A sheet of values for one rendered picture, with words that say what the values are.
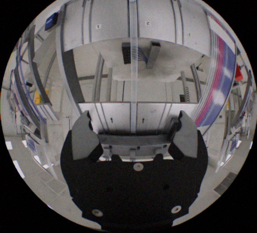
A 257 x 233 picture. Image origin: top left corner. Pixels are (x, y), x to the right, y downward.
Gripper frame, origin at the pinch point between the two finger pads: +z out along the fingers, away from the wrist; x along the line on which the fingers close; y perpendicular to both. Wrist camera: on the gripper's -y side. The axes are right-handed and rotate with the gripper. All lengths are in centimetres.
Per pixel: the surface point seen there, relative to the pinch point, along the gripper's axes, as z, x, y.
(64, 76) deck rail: 9.0, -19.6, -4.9
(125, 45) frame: 38.6, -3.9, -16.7
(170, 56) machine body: 49, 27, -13
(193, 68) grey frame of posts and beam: 50, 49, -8
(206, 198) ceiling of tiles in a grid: -86, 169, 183
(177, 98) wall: 172, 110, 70
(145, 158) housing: 10.9, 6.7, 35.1
